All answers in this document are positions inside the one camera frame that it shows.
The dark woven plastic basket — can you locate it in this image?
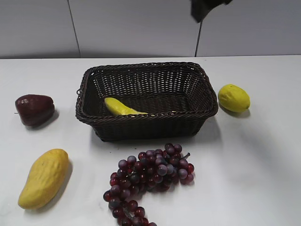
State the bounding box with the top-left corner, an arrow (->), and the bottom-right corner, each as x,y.
76,62 -> 218,142

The dark red apple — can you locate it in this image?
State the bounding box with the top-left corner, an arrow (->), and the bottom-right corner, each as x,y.
15,94 -> 55,127

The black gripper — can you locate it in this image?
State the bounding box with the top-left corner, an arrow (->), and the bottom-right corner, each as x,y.
190,0 -> 232,23

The yellow banana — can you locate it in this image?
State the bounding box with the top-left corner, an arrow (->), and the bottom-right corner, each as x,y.
104,97 -> 146,115

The yellow mango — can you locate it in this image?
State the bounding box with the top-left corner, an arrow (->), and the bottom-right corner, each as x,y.
18,149 -> 69,210

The purple grape bunch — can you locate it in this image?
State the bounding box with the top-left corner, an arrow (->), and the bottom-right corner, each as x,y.
103,143 -> 195,226

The yellow lemon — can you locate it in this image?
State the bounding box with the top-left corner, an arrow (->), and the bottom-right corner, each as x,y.
218,84 -> 251,113

